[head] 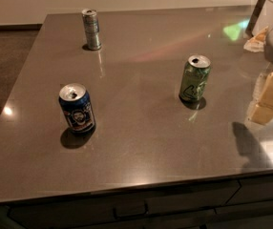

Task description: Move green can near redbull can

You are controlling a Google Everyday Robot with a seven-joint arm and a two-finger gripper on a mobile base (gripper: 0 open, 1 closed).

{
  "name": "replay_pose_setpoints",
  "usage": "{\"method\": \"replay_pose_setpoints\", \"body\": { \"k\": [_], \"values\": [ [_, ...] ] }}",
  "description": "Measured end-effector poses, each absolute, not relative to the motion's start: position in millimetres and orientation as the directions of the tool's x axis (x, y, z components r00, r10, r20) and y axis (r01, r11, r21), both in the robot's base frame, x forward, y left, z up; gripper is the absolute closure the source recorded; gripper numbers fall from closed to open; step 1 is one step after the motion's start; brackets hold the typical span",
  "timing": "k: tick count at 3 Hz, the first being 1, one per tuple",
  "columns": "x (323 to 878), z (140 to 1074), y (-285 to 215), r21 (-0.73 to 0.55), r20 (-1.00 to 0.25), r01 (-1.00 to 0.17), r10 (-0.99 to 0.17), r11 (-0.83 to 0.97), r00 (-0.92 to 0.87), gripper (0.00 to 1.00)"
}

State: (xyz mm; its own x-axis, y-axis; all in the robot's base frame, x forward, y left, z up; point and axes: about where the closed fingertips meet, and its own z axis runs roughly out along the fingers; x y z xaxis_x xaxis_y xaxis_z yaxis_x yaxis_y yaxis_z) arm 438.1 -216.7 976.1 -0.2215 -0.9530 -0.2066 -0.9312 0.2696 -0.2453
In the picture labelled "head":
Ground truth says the crumpled paper napkin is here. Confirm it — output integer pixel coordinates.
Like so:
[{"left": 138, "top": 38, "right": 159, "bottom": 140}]
[{"left": 243, "top": 27, "right": 268, "bottom": 52}]

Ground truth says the dark cabinet drawer front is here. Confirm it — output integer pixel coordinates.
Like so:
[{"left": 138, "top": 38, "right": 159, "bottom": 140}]
[{"left": 9, "top": 181, "right": 240, "bottom": 229}]

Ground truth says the silver redbull can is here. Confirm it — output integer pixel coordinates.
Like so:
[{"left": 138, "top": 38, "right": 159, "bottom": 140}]
[{"left": 81, "top": 9, "right": 101, "bottom": 51}]

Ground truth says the green soda can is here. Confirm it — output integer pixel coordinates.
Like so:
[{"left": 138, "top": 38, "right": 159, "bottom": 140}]
[{"left": 179, "top": 54, "right": 211, "bottom": 102}]

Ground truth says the blue soda can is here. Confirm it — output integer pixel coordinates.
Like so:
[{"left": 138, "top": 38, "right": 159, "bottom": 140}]
[{"left": 58, "top": 83, "right": 95, "bottom": 134}]

